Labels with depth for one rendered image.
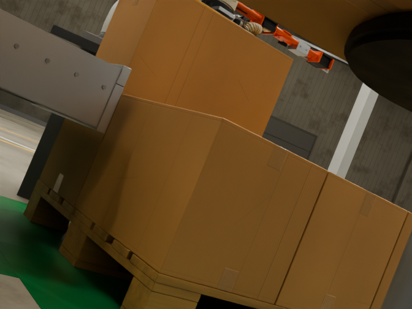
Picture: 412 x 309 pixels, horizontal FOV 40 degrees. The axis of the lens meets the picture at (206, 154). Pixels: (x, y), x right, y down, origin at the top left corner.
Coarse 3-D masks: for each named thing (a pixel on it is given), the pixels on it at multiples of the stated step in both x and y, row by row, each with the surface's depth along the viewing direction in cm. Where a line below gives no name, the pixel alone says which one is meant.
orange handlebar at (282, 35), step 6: (240, 6) 222; (240, 12) 228; (246, 12) 224; (252, 12) 225; (252, 18) 230; (258, 18) 227; (282, 30) 235; (276, 36) 238; (282, 36) 235; (288, 36) 236; (288, 42) 242; (294, 42) 239; (312, 54) 245
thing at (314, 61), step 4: (316, 52) 249; (320, 52) 247; (312, 56) 250; (320, 56) 246; (324, 56) 248; (328, 56) 249; (308, 60) 251; (312, 60) 249; (316, 60) 247; (320, 60) 248; (324, 60) 249; (328, 60) 250; (332, 60) 250; (316, 64) 251; (320, 64) 249; (324, 64) 249; (328, 64) 250; (332, 64) 250; (320, 68) 255; (324, 68) 252; (328, 68) 250
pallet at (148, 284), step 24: (48, 192) 204; (48, 216) 211; (72, 216) 180; (72, 240) 175; (96, 240) 163; (72, 264) 169; (96, 264) 172; (120, 264) 187; (144, 264) 139; (144, 288) 136; (168, 288) 135; (192, 288) 139
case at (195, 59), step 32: (128, 0) 211; (160, 0) 187; (192, 0) 193; (128, 32) 198; (160, 32) 189; (192, 32) 195; (224, 32) 201; (128, 64) 187; (160, 64) 191; (192, 64) 197; (224, 64) 203; (256, 64) 209; (288, 64) 216; (160, 96) 193; (192, 96) 199; (224, 96) 205; (256, 96) 212; (256, 128) 214
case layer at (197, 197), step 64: (64, 128) 213; (128, 128) 172; (192, 128) 144; (64, 192) 193; (128, 192) 158; (192, 192) 134; (256, 192) 145; (320, 192) 157; (192, 256) 138; (256, 256) 149; (320, 256) 162; (384, 256) 177
